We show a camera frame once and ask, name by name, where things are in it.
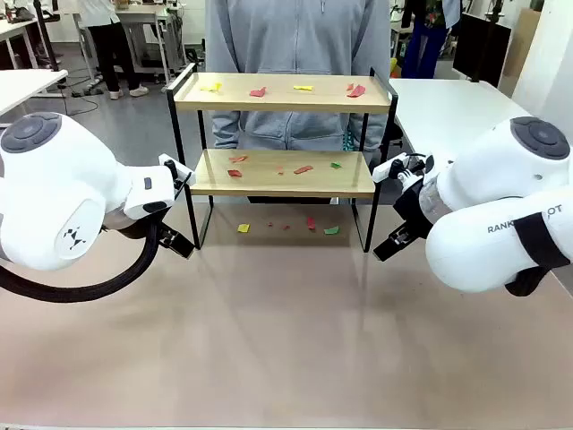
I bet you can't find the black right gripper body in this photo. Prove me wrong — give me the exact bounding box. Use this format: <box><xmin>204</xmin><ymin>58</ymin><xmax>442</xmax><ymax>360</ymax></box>
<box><xmin>392</xmin><ymin>176</ymin><xmax>433</xmax><ymax>238</ymax></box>

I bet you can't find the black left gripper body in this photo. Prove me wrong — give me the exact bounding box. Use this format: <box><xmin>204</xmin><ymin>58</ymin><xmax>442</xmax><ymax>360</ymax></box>
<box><xmin>101</xmin><ymin>203</ymin><xmax>160</xmax><ymax>243</ymax></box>

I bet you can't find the black stool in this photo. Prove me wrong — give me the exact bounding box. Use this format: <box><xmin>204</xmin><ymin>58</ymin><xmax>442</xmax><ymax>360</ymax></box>
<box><xmin>384</xmin><ymin>123</ymin><xmax>404</xmax><ymax>151</ymax></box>

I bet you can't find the large white desk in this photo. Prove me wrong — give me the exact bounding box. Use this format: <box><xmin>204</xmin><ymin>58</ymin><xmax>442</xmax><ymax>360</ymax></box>
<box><xmin>388</xmin><ymin>78</ymin><xmax>534</xmax><ymax>158</ymax></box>

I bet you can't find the person in blue trousers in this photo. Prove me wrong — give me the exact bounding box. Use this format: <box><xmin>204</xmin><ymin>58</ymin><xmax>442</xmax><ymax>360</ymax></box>
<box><xmin>399</xmin><ymin>0</ymin><xmax>462</xmax><ymax>81</ymax></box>

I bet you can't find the black monitor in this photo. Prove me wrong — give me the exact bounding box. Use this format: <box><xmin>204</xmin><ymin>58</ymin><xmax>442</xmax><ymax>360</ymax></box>
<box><xmin>451</xmin><ymin>12</ymin><xmax>512</xmax><ymax>89</ymax></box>

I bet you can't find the person in black trousers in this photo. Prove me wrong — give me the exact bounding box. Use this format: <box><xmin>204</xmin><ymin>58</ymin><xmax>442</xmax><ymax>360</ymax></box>
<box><xmin>78</xmin><ymin>0</ymin><xmax>150</xmax><ymax>100</ymax></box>

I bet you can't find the black stand pole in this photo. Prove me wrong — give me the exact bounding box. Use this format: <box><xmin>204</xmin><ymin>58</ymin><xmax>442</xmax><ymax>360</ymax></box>
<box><xmin>33</xmin><ymin>0</ymin><xmax>62</xmax><ymax>73</ymax></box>
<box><xmin>469</xmin><ymin>0</ymin><xmax>503</xmax><ymax>84</ymax></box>

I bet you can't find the brown cardboard sheet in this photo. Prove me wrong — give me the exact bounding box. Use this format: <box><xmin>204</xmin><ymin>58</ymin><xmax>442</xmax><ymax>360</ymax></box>
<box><xmin>498</xmin><ymin>7</ymin><xmax>543</xmax><ymax>98</ymax></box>

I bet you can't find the person in grey hoodie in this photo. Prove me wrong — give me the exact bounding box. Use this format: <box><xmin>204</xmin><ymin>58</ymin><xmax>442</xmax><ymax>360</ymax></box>
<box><xmin>203</xmin><ymin>0</ymin><xmax>393</xmax><ymax>156</ymax></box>

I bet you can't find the white workbench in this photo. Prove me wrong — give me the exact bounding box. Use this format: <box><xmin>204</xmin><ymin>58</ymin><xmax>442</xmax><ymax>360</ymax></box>
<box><xmin>114</xmin><ymin>4</ymin><xmax>189</xmax><ymax>86</ymax></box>

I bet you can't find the white desk with clutter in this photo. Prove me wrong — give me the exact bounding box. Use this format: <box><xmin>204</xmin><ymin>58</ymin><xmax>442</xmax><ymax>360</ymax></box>
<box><xmin>0</xmin><ymin>17</ymin><xmax>39</xmax><ymax>71</ymax></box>

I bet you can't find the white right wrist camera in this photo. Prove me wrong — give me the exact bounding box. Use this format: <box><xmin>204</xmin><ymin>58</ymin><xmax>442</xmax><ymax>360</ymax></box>
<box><xmin>372</xmin><ymin>152</ymin><xmax>434</xmax><ymax>185</ymax></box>

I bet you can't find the black velcro strap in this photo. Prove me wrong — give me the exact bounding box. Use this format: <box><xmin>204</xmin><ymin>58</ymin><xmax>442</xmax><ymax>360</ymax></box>
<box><xmin>512</xmin><ymin>212</ymin><xmax>573</xmax><ymax>270</ymax></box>

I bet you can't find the black right arm cable sleeve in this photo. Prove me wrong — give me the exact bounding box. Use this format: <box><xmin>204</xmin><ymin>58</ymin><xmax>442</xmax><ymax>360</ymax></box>
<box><xmin>504</xmin><ymin>266</ymin><xmax>551</xmax><ymax>297</ymax></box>

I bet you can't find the two-tier wooden shelf black frame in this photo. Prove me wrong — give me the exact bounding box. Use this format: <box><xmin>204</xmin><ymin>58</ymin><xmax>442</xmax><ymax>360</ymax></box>
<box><xmin>166</xmin><ymin>62</ymin><xmax>399</xmax><ymax>254</ymax></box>

